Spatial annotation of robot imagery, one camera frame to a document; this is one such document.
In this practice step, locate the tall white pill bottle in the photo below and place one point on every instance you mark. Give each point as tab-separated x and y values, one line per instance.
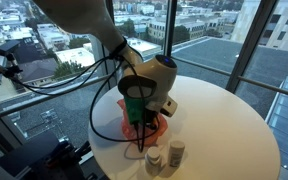
176	155

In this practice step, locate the orange plastic bag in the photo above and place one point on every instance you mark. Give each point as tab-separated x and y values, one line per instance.
130	128

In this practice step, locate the black camera on tripod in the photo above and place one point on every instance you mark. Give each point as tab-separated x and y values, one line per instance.
5	50

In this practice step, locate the short white pill bottle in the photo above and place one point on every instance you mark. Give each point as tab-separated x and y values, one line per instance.
153	162

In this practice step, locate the black equipment cart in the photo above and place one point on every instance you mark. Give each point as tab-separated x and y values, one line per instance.
40	160

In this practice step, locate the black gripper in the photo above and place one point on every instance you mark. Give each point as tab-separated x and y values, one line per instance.
150	120

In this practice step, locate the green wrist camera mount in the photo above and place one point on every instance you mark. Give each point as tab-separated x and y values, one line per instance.
134	108

